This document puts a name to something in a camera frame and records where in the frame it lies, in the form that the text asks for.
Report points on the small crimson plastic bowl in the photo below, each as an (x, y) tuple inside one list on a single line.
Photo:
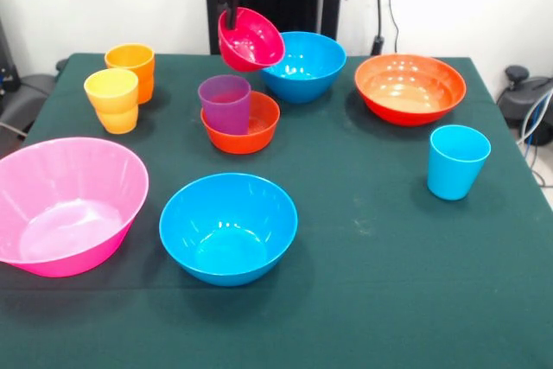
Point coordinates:
[(255, 45)]

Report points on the purple plastic cup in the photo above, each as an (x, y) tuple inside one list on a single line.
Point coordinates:
[(224, 114)]

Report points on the blue plastic bowl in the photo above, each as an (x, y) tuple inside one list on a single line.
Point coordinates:
[(311, 79), (229, 256)]

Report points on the small orange-red plastic bowl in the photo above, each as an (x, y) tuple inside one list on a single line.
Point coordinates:
[(242, 142)]

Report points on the orange plastic cup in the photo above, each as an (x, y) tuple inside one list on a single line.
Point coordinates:
[(142, 79)]

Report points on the yellow plastic cup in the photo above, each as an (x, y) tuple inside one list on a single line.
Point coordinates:
[(114, 118)]

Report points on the large orange-red plastic bowl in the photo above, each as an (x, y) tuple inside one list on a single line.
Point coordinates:
[(410, 97)]

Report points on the black stand base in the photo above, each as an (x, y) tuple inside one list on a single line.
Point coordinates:
[(518, 105), (30, 92)]

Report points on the black equipment box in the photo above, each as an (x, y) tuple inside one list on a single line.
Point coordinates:
[(6, 66)]

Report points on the large pink plastic bowl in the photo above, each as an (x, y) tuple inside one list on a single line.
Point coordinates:
[(65, 213)]

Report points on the light blue plastic cup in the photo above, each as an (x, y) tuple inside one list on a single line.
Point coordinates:
[(453, 174)]

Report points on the dark green tablecloth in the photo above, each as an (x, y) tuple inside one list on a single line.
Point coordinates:
[(276, 321)]

